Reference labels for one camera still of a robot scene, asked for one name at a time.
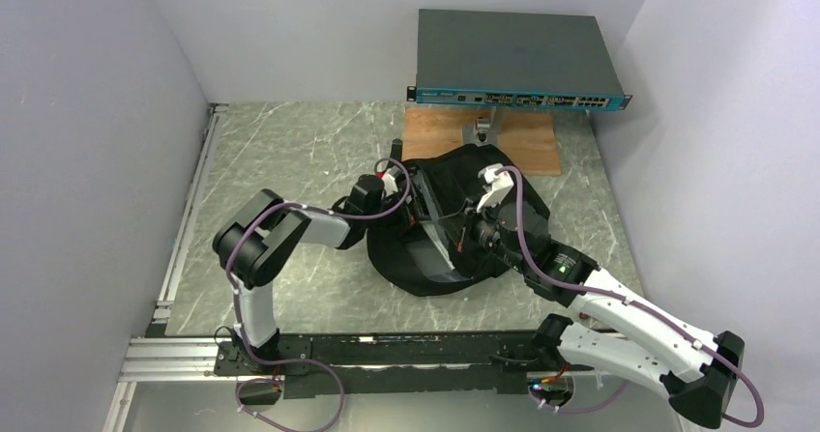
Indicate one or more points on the wooden base board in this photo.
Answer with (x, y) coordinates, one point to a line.
(527, 138)

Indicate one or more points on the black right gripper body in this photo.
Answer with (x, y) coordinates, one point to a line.
(483, 229)

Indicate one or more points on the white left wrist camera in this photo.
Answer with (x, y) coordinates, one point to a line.
(395, 181)

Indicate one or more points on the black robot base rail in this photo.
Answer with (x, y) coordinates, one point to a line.
(504, 362)

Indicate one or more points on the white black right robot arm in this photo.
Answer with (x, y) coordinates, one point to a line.
(610, 327)

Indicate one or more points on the teal network switch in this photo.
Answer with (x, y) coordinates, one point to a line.
(515, 60)

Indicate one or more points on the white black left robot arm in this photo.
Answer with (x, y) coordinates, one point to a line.
(255, 244)

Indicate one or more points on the grey metal stand bracket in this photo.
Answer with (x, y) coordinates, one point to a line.
(485, 130)

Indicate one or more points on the black student backpack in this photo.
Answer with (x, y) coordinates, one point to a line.
(425, 259)

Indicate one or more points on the aluminium frame rail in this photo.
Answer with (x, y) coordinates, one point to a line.
(153, 357)

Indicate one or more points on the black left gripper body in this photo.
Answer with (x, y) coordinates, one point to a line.
(405, 218)

